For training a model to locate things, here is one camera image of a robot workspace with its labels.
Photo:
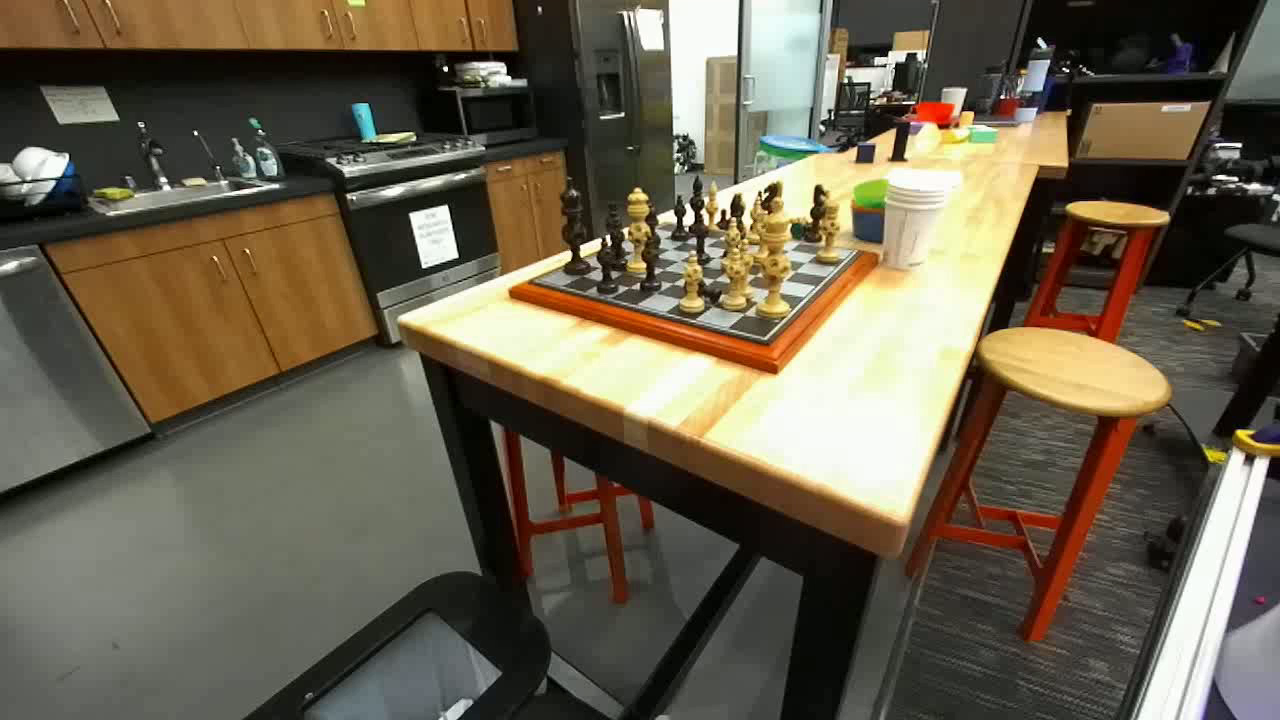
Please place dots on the tall yellow chess piece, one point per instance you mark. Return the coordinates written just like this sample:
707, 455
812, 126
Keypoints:
636, 215

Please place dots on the orange framed chess board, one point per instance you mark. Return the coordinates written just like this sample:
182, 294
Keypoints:
666, 333

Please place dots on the large yellow chess piece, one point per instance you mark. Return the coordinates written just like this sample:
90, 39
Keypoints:
774, 272

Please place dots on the orange stool wooden seat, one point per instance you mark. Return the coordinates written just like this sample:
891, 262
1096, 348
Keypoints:
1119, 215
519, 505
1074, 374

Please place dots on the narrow wooden lower cabinet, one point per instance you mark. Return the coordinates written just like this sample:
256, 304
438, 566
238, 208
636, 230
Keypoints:
527, 205

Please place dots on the cardboard boxes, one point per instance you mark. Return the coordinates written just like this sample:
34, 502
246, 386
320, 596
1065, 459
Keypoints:
720, 135

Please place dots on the white paper on oven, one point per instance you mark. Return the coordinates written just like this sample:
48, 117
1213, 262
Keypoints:
432, 236

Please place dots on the stainless steel fridge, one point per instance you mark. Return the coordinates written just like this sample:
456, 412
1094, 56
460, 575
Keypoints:
552, 120

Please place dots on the teal bin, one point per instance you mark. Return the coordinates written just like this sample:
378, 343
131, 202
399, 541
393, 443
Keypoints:
795, 144

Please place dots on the stainless steel oven range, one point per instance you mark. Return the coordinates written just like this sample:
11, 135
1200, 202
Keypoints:
385, 255

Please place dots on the black rimmed bin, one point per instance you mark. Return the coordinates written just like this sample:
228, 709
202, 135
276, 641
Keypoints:
521, 624

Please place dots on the black microwave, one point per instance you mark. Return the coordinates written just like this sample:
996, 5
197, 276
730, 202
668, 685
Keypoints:
481, 108

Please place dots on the dark blue cube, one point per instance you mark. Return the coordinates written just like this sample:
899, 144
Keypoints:
866, 152

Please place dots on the white foam cup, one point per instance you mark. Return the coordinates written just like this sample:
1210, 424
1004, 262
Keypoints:
916, 221

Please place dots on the white bowls on microwave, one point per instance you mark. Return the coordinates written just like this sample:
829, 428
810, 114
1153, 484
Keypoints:
481, 75

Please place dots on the white paper on fridge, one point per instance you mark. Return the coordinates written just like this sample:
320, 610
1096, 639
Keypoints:
651, 25

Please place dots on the blue cup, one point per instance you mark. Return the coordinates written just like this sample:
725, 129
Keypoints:
364, 120

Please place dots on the red bowl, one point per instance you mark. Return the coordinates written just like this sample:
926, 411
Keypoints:
938, 114

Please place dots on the green flat item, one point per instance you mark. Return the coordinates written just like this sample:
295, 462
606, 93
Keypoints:
983, 135

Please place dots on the clear soap bottle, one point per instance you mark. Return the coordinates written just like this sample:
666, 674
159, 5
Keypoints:
242, 160
264, 157

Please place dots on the wide wooden lower cabinet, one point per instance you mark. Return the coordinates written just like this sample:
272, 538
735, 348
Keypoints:
215, 304

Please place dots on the white bottle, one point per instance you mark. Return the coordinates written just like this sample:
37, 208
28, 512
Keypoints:
1036, 68

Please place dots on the metal kitchen sink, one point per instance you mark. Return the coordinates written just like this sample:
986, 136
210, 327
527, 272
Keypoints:
174, 198

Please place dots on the metal sink faucet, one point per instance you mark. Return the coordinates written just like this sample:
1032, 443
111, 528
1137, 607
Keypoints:
159, 174

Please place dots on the wooden upper cabinets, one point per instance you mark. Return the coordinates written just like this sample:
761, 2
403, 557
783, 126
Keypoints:
242, 23

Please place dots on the black desk wood panel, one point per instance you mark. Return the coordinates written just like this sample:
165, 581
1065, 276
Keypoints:
1140, 129

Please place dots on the yellow green sponge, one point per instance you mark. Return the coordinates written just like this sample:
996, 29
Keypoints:
115, 192

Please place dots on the stainless steel dishwasher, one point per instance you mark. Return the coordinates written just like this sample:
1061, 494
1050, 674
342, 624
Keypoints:
62, 363

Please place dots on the white panel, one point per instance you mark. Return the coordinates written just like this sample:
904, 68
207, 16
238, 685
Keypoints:
1200, 615

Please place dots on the black office chair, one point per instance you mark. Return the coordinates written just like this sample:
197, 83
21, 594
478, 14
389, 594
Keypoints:
1246, 241

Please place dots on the small yellow item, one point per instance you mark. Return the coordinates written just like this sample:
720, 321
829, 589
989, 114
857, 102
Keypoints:
1254, 443

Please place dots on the purple item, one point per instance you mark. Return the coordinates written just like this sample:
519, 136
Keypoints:
1181, 52

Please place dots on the black kitchen countertop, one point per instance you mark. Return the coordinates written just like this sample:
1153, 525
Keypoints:
24, 230

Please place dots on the pile of white dishes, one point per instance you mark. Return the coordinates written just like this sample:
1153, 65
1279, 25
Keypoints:
34, 167

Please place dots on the black metal table frame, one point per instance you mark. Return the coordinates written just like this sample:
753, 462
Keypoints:
833, 624

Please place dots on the grey wall plate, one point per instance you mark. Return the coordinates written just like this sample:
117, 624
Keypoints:
76, 105

